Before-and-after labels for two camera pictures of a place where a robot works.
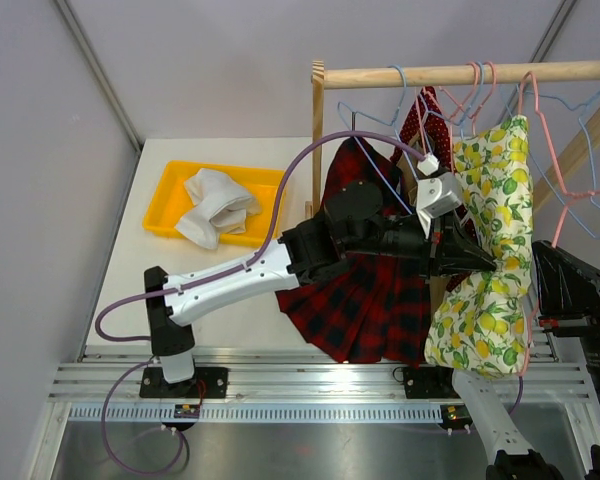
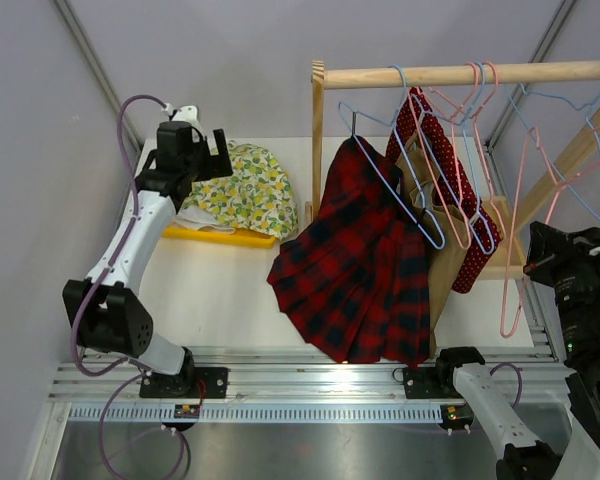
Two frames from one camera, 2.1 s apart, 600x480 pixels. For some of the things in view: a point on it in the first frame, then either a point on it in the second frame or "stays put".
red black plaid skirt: x=372 y=306 stays put
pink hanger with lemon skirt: x=569 y=195 to x=560 y=186
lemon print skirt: x=479 y=321 to x=258 y=195
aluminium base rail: x=102 y=384 stays put
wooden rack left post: x=317 y=78 stays put
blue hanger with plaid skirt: x=393 y=125 stays put
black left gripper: x=452 y=249 to x=219 y=164
